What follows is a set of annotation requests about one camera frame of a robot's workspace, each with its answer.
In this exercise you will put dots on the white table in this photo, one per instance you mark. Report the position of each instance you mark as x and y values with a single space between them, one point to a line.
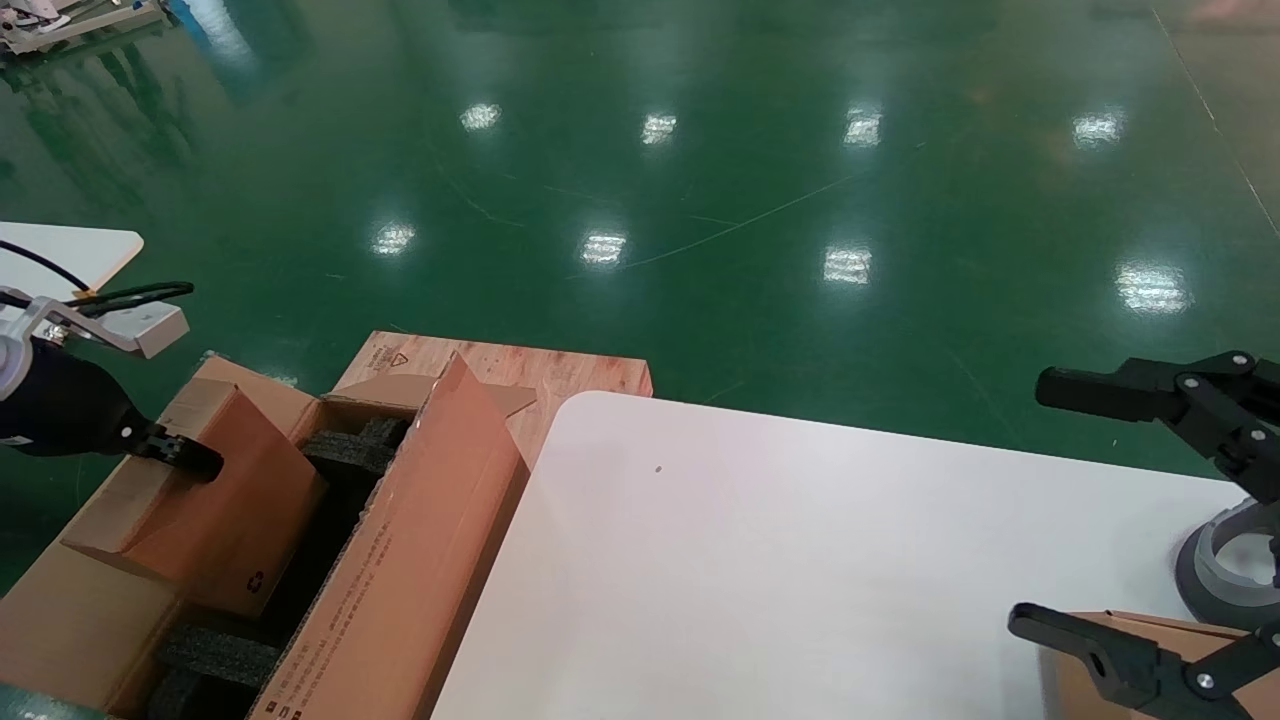
100 250

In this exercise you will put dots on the white metal frame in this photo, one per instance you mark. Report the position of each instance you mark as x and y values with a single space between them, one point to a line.
60 25

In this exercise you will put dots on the black foam insert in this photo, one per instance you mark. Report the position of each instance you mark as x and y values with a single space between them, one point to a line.
215 660
350 450

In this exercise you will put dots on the plywood board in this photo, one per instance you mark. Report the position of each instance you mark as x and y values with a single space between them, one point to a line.
580 375

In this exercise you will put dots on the small brown cardboard box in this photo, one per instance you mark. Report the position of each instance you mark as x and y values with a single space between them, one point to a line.
230 530
1070 700

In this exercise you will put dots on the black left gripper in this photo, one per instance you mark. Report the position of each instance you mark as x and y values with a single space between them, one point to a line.
60 410

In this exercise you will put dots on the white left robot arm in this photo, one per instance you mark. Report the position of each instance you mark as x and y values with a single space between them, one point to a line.
10 365

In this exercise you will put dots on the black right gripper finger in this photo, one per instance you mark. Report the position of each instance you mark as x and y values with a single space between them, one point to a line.
1130 670
1100 392

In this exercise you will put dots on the big open cardboard box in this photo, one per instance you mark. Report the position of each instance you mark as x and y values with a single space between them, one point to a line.
420 560

